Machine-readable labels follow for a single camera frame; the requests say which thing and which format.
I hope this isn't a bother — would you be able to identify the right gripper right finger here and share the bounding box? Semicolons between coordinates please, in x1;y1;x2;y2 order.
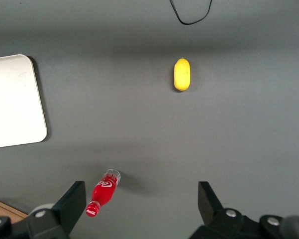
189;181;291;239

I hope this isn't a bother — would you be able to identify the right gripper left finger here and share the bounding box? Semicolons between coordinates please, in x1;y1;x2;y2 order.
0;181;87;239

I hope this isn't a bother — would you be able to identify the cream plastic tray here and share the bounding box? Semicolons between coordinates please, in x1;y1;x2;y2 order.
0;54;48;150

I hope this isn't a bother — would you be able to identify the red cola bottle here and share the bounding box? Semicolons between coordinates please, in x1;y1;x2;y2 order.
85;168;122;218

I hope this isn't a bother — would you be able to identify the wooden drawer cabinet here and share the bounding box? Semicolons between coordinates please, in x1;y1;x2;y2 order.
0;196;26;224

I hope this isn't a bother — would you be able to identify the grey table mat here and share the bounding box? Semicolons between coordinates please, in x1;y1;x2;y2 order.
0;0;299;239

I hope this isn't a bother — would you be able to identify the yellow lemon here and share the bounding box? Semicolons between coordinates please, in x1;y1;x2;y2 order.
173;57;192;93

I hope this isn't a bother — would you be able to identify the thin black looped cable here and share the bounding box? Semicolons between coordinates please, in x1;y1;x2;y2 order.
169;0;214;25

